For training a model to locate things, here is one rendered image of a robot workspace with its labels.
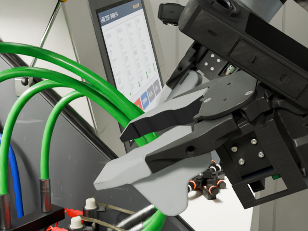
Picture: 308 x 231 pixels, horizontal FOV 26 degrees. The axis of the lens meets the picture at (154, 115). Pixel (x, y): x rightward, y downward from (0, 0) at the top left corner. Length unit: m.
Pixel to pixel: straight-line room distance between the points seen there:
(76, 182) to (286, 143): 0.77
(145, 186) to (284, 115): 0.12
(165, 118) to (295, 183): 0.13
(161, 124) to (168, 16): 0.51
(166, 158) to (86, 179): 0.73
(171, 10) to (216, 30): 0.60
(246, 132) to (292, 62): 0.06
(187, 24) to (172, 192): 0.13
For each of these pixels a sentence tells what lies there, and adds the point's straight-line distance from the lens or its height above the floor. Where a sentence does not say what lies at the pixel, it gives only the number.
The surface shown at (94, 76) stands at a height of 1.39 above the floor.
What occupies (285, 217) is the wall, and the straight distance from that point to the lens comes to 2.78.
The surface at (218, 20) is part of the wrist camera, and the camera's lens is 0.46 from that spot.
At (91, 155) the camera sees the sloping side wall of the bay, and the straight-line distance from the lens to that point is 1.19.
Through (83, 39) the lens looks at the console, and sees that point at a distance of 1.25.
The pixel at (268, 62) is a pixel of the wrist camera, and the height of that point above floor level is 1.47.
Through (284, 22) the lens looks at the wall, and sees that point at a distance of 2.58.
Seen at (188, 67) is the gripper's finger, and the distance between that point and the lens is 1.03.
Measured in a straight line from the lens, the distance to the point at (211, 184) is 1.53.
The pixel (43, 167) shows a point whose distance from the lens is 1.14.
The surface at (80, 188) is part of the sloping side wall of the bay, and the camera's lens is 1.22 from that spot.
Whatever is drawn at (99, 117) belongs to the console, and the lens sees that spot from 1.25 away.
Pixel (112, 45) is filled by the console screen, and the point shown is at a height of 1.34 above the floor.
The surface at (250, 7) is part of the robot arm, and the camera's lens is 1.03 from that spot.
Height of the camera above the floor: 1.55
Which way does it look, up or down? 15 degrees down
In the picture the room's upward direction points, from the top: straight up
